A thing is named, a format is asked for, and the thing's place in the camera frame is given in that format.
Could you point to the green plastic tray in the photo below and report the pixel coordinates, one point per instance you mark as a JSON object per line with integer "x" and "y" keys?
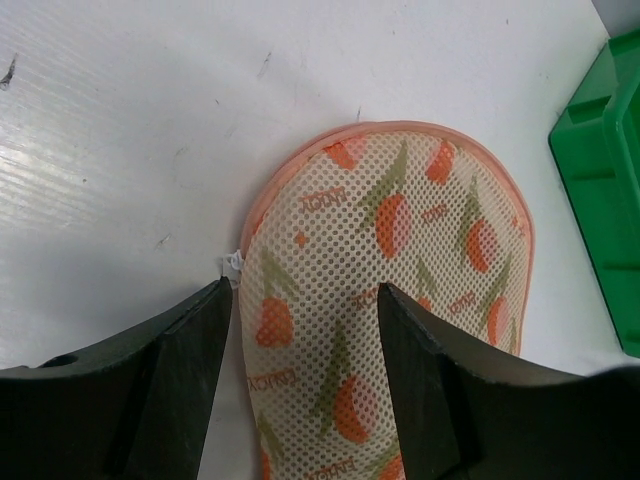
{"x": 595, "y": 144}

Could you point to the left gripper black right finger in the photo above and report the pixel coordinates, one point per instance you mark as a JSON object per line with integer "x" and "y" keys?
{"x": 467, "y": 410}

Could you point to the peach floral mesh laundry bag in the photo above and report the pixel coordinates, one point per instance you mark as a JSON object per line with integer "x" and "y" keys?
{"x": 412, "y": 204}

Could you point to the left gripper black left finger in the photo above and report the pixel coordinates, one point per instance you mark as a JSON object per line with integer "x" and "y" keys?
{"x": 136, "y": 405}

